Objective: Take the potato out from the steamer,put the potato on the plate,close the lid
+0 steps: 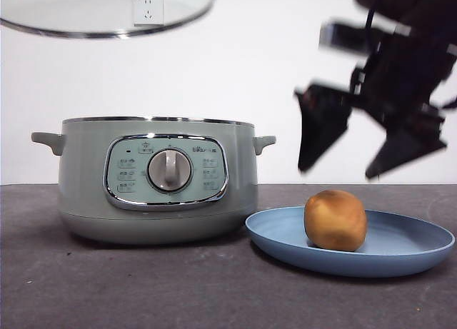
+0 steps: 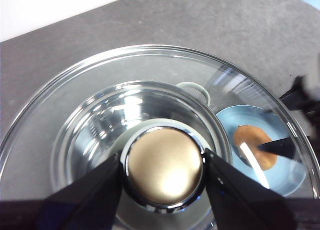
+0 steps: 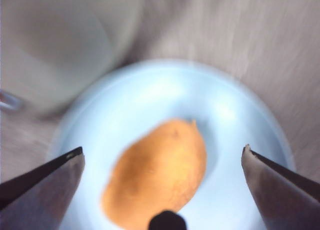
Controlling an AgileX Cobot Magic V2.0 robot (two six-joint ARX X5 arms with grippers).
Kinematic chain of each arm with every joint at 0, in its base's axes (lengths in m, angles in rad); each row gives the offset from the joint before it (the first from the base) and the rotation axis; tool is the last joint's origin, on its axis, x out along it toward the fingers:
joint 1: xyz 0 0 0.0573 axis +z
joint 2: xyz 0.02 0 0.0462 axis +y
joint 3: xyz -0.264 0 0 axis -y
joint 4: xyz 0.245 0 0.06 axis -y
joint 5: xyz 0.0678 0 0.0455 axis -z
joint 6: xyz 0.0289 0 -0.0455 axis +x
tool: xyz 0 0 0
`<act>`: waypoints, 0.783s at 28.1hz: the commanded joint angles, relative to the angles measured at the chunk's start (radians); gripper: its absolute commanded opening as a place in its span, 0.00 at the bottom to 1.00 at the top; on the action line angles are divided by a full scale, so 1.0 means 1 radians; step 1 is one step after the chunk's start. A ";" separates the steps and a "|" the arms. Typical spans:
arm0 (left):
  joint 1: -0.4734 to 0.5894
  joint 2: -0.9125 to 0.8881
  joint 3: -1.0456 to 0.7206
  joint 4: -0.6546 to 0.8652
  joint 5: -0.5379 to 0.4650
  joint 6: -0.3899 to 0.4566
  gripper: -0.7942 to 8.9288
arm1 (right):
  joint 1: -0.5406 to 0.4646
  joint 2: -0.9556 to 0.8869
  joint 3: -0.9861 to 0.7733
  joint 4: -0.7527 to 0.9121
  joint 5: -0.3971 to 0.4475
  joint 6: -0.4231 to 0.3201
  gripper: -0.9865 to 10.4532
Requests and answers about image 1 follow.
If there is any glass lid with green knob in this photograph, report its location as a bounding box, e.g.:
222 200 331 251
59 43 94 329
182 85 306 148
0 0 218 40

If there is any grey steamer control dial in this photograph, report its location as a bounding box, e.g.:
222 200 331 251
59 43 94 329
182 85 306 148
147 148 194 193

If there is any blue round plate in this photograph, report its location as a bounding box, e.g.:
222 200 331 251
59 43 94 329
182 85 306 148
245 206 456 278

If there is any white wall socket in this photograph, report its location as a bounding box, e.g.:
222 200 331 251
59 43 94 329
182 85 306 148
134 0 165 26

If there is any pale green electric steamer pot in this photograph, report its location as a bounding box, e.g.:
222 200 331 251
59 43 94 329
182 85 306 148
31 116 277 246

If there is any black camera cable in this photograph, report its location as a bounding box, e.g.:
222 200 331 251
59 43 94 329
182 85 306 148
363 6 378 59

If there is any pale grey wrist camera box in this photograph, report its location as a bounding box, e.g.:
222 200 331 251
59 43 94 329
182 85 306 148
318 21 411 55

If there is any brown round potato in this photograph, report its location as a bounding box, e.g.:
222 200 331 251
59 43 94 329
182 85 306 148
303 189 368 253

